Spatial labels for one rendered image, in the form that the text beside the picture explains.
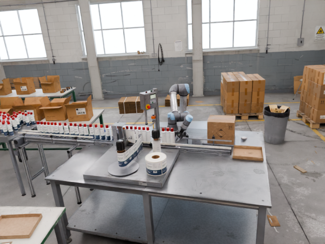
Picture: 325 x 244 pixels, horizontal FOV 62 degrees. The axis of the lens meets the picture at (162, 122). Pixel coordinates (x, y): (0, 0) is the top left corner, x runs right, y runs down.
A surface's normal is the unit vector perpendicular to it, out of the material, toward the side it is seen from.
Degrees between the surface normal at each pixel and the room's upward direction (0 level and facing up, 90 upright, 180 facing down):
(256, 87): 91
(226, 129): 90
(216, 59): 90
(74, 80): 90
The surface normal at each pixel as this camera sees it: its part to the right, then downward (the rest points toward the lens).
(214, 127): -0.29, 0.35
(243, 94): -0.08, 0.32
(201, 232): -0.06, -0.93
